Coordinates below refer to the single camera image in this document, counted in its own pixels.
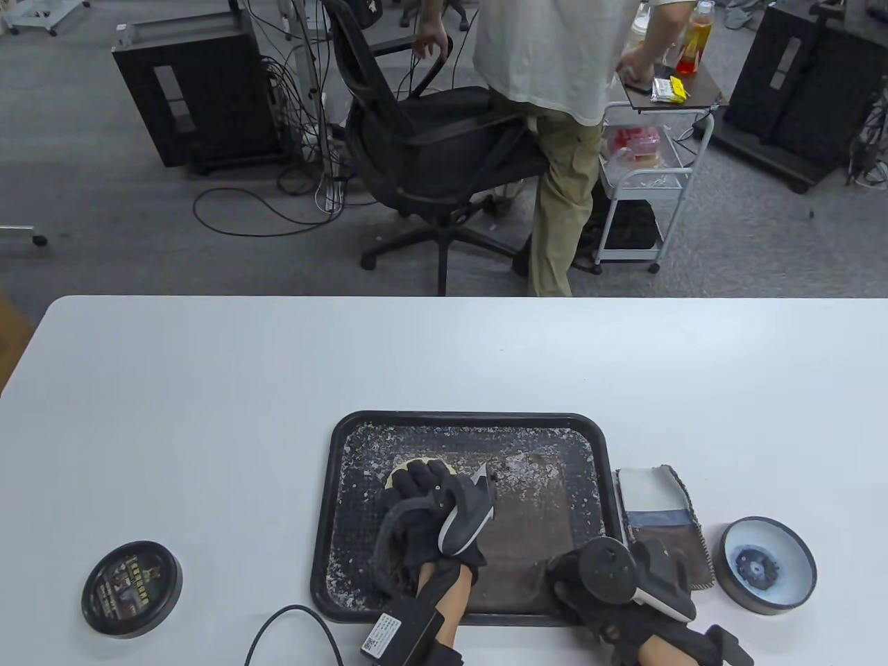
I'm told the black and white controller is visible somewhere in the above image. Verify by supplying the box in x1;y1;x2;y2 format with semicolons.
371;463;497;597
578;536;697;622

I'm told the white wiping cloth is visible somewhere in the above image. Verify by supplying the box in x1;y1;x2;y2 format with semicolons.
615;465;716;591

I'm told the orange drink bottle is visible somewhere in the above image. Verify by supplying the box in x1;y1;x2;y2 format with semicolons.
676;0;717;76

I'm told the black battery box cable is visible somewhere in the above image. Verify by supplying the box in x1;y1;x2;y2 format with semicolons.
243;605;345;666

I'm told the black printed tin lid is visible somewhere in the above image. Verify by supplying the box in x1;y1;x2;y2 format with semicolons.
81;540;184;640

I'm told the yellow round sponge pad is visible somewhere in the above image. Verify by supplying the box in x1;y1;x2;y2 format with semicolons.
385;456;460;492

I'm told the black fabric bag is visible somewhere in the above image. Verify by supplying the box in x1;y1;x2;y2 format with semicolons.
602;200;660;249

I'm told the white wheeled frame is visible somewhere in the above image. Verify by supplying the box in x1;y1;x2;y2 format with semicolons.
0;0;91;37

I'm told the black computer tower cabinet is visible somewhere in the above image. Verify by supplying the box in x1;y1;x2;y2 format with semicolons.
111;17;292;174

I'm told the cluster of grey cables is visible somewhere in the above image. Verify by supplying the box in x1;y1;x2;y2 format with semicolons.
845;87;888;191

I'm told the person's left forearm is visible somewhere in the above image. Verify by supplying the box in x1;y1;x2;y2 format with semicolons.
413;561;477;647

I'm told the black hanging bag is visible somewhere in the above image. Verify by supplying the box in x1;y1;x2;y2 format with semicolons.
345;0;387;30

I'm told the tangle of hanging cables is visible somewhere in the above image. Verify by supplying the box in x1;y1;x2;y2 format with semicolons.
243;0;355;216

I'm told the black plastic tray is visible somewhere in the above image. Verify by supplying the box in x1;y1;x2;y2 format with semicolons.
310;411;629;627

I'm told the black looped floor cable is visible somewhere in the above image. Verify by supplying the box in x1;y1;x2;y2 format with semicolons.
192;166;348;238

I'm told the white rolling cart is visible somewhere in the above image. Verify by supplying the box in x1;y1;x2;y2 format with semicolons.
593;31;729;275

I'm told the black equipment cabinet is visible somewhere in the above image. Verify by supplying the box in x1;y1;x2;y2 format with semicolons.
711;0;888;195

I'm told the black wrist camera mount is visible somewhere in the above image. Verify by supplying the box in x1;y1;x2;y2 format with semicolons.
359;593;464;666

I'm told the red snack package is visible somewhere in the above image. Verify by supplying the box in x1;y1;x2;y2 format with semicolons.
605;125;663;167

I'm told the black office chair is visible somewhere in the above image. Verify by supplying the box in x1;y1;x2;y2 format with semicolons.
321;0;550;297

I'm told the brown leather bag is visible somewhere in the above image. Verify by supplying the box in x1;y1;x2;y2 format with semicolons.
385;451;577;616

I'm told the black battery box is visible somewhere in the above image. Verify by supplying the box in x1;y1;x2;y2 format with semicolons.
703;624;755;666

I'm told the white metal post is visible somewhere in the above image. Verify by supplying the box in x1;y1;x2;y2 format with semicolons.
281;0;330;164

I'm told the black leather care cream tin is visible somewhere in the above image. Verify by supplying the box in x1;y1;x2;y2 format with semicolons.
714;516;818;617

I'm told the person's left hand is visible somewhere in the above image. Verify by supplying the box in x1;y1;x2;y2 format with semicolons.
370;458;488;599

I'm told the person's right hand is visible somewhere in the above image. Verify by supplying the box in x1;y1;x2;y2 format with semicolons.
547;550;710;661

